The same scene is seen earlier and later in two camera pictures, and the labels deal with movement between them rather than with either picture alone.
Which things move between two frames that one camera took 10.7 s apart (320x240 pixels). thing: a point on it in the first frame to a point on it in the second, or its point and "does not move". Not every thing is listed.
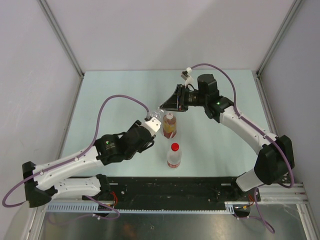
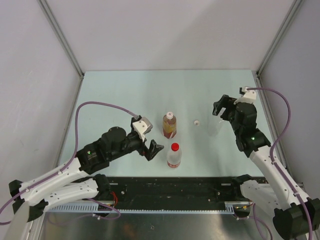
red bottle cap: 175,147 does not move
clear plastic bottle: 159,114 to 216,128
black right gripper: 176,102 to 226,101
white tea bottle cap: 169,115 does not move
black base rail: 175,193 does not move
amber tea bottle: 169,127 does not move
